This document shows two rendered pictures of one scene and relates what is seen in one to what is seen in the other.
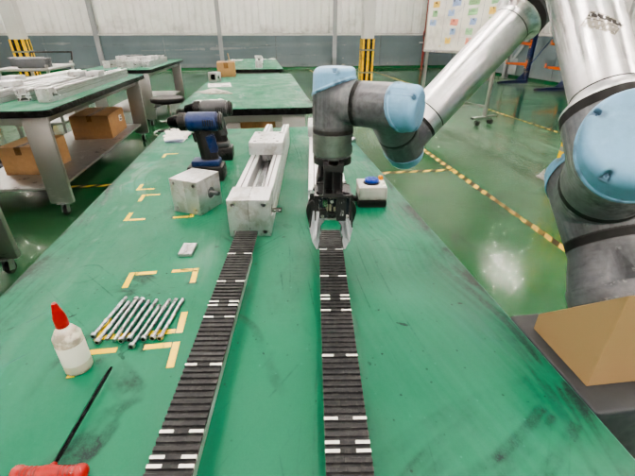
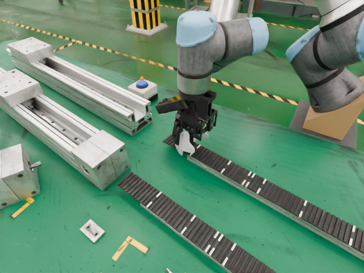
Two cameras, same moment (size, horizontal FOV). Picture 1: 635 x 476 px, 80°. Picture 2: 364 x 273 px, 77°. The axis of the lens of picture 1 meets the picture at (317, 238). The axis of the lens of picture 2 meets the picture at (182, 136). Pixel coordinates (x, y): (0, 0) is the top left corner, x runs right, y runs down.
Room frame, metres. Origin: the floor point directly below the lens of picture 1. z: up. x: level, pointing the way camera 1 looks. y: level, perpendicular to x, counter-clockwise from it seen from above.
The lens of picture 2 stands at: (0.45, 0.35, 1.29)
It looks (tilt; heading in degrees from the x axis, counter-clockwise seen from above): 43 degrees down; 308
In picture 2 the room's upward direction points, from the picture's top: straight up
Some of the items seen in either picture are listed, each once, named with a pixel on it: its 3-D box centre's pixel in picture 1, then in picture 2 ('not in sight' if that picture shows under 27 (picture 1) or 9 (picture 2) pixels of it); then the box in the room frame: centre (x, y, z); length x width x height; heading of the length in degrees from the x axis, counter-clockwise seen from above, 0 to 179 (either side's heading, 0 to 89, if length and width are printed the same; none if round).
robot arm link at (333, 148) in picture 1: (334, 144); (194, 79); (0.71, -0.03, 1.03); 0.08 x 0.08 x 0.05
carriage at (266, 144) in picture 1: (268, 146); (14, 90); (1.31, 0.17, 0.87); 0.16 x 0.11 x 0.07; 1
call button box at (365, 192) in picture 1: (368, 192); (141, 92); (1.03, -0.15, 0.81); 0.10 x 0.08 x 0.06; 91
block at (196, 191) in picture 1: (199, 191); (16, 173); (1.00, 0.33, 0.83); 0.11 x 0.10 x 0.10; 68
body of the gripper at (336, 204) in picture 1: (332, 186); (195, 110); (0.70, -0.03, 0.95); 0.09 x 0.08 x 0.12; 1
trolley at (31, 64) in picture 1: (48, 96); not in sight; (5.18, 3.46, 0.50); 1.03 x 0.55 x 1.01; 13
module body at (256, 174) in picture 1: (269, 160); (21, 102); (1.31, 0.17, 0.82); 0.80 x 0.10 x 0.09; 1
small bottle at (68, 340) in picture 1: (67, 336); not in sight; (0.41, 0.35, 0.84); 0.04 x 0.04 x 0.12
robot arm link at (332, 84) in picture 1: (334, 100); (197, 44); (0.71, -0.03, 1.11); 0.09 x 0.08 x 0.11; 60
